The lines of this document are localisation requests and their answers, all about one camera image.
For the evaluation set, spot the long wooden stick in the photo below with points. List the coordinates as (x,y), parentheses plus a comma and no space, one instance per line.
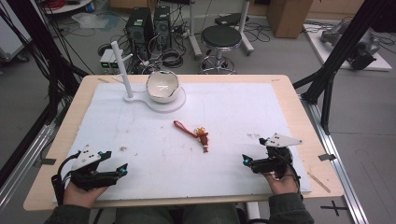
(319,182)

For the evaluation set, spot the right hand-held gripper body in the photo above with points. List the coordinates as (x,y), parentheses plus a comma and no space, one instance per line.
(275,163)

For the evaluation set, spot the white platform board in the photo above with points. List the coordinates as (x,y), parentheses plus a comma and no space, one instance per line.
(381,63)

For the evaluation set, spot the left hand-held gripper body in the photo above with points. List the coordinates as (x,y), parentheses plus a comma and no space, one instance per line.
(87,179)

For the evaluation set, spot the white hook stand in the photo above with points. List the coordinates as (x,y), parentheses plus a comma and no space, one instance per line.
(122,67)

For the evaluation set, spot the slim black computer tower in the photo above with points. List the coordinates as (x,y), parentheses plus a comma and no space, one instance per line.
(162,26)

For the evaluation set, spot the white round table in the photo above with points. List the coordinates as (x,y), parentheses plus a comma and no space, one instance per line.
(68,7)

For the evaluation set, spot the short wooden stick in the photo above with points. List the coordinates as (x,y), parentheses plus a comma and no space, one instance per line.
(103,80)

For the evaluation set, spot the person's legs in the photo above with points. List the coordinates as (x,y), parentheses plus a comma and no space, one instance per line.
(174,215)

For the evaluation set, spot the large black computer tower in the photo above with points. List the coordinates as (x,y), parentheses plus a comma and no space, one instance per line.
(138,29)

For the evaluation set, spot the white table leg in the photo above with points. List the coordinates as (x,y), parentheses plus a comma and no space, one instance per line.
(252,211)

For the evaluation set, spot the aluminium rail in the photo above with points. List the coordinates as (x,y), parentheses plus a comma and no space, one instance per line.
(28,155)
(336,161)

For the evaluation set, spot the white power supply unit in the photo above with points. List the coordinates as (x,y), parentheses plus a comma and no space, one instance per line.
(105,59)
(115,62)

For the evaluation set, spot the black tape piece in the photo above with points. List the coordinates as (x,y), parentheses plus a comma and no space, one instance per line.
(327,157)
(45,161)

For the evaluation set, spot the clear plastic bag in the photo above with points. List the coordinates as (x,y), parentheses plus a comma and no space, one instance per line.
(93,21)

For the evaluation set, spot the brown cardboard box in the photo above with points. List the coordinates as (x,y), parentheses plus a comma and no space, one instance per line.
(288,18)

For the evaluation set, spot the black round stool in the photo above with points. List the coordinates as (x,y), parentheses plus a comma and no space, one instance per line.
(221,37)

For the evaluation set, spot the person's right hand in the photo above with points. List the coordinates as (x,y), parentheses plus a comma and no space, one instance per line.
(283,186)

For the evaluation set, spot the white table mat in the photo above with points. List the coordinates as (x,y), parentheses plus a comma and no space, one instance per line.
(174,168)

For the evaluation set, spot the white metal stand leg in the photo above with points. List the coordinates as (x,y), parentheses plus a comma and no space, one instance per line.
(194,37)
(246,34)

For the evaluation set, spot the black tape cross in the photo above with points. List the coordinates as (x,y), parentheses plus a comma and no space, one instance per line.
(334,207)

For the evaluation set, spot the flat black stand base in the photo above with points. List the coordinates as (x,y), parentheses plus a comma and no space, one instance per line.
(230,19)

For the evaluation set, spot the white eggshell-shaped bowl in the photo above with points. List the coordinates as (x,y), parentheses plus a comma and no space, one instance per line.
(162,88)

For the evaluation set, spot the black metal frame strut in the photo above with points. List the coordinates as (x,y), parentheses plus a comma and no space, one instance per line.
(342,49)

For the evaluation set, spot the person's left hand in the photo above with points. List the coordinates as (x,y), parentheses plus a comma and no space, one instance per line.
(77,196)

